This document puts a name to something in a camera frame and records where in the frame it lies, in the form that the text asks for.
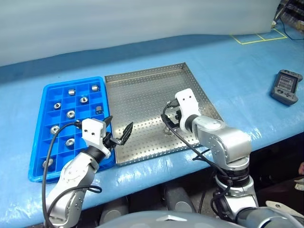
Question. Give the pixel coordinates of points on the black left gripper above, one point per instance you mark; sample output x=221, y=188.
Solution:
x=110, y=141

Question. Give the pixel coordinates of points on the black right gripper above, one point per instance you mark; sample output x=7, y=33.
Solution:
x=177, y=116

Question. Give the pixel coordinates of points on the metal roller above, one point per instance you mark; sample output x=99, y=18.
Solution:
x=71, y=91
x=169, y=131
x=57, y=106
x=99, y=109
x=95, y=88
x=54, y=129
x=70, y=142
x=70, y=114
x=83, y=99
x=47, y=163

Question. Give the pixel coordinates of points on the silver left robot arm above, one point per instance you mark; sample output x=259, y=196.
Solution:
x=71, y=171

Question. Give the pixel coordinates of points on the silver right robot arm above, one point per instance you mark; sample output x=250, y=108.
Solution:
x=221, y=137

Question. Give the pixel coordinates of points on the perforated steel tray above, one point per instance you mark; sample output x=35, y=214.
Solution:
x=142, y=114

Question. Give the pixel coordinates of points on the blue plastic compartment tray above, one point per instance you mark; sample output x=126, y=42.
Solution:
x=67, y=155

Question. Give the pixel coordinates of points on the person bare hand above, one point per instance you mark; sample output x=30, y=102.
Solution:
x=301, y=168

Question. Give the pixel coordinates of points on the dark rounded cylinder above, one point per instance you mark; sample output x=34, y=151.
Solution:
x=178, y=199
x=114, y=209

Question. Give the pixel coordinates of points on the grey robot torso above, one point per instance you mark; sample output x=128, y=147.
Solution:
x=166, y=219

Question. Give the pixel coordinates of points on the white foam backdrop sheet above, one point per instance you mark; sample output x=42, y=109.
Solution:
x=118, y=26

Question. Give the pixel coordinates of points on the grey handheld remote controller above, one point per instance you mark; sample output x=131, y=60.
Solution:
x=287, y=86

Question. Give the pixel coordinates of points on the small white object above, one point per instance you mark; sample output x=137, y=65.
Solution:
x=273, y=23

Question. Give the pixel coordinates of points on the person beige clothing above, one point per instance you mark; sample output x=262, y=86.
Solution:
x=299, y=184

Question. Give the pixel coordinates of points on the cluttered background shelf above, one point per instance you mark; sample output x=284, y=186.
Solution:
x=293, y=12

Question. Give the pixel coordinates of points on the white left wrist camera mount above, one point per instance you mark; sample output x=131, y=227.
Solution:
x=93, y=133

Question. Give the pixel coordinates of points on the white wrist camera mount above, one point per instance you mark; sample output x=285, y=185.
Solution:
x=188, y=104
x=93, y=133

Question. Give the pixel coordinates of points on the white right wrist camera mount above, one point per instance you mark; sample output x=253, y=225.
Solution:
x=188, y=104

